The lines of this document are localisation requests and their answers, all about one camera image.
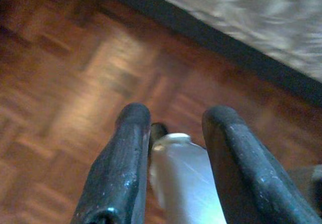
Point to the bed with grey floral sheet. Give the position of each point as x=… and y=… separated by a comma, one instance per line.
x=251, y=12

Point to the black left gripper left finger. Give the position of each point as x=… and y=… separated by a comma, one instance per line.
x=118, y=171

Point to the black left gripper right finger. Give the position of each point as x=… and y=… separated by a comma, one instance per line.
x=251, y=178

